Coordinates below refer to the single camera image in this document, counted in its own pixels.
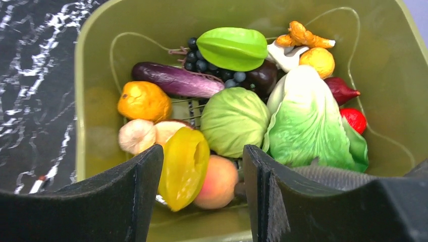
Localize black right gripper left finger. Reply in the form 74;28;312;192
1;145;164;241

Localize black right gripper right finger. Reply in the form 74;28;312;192
243;145;427;241

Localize green toy cabbage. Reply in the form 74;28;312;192
199;87;271;158

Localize beige toy garlic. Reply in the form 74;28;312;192
118;119;156;155

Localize toy napa cabbage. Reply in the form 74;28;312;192
262;65;369;172

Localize red and white pen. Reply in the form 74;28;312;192
28;175;46;194

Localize toy peach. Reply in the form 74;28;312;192
193;155;239;209

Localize yellow toy star fruit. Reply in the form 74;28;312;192
158;128;210;212

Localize toy mushroom half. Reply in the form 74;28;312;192
154;119;194;145

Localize red toy strawberry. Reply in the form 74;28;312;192
340;108;367;135

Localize orange toy fruit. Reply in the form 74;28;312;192
117;81;172;123

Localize dark red toy onion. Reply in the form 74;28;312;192
324;77;360;106

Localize dark purple toy plum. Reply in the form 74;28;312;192
240;60;278;100

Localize purple toy eggplant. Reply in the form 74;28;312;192
131;62;225;98

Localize small yellow toy orange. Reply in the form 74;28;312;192
299;47;336;79

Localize white toy mushroom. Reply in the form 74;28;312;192
267;43;309;73

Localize black toy grapes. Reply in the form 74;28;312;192
169;37;246;88

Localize orange toy ginger root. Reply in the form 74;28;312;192
274;21;336;48

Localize green toy star fruit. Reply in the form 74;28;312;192
196;27;268;72

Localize olive green plastic bin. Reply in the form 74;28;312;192
74;0;428;242

